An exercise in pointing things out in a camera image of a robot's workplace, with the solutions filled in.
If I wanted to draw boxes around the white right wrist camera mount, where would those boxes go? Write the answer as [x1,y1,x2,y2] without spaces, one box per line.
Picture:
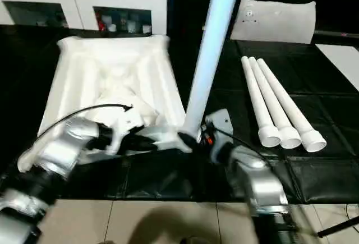
[205,108,235,164]

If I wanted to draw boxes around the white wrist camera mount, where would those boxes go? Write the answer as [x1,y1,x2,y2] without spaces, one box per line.
[106,112,147,155]
[205,108,235,164]

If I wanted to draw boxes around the white plastic table leg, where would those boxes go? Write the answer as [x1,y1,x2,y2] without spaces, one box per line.
[181,0,244,141]
[248,56,302,149]
[241,56,282,148]
[256,58,328,153]

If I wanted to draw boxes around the white plastic table top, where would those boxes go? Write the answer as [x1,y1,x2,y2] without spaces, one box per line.
[17,34,194,172]

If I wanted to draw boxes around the black stand leg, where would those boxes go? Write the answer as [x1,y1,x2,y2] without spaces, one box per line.
[317,217,359,238]

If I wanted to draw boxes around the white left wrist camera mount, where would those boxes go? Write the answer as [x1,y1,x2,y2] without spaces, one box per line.
[106,112,147,155]

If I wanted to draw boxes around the black cabinet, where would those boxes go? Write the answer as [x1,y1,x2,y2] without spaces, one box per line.
[167,0,242,42]

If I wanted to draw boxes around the black table mat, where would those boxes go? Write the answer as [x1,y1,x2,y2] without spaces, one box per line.
[0,26,359,204]

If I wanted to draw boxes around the white flat board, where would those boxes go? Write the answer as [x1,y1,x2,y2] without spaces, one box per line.
[315,43,359,92]

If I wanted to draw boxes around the loose floor cables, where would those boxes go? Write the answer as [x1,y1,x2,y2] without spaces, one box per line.
[343,202,359,220]

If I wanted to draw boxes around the white cabinet with glass doors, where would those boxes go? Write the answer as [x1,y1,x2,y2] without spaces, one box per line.
[0,0,169,36]

